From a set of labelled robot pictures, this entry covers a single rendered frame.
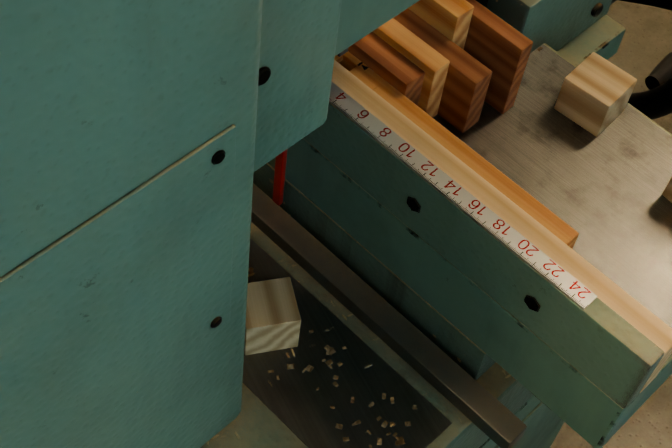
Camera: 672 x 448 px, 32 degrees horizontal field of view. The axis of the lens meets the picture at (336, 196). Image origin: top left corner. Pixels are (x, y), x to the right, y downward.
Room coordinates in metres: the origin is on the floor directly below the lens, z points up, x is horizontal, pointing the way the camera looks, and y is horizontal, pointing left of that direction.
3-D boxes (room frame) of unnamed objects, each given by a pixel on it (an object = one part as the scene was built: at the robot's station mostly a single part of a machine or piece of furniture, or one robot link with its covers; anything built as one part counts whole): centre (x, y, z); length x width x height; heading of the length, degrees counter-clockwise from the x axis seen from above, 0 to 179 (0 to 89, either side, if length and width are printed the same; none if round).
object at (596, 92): (0.59, -0.17, 0.92); 0.04 x 0.04 x 0.03; 55
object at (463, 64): (0.63, 0.01, 0.93); 0.24 x 0.02 x 0.05; 52
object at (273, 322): (0.42, 0.04, 0.82); 0.04 x 0.04 x 0.04; 20
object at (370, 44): (0.60, 0.03, 0.93); 0.18 x 0.02 x 0.05; 52
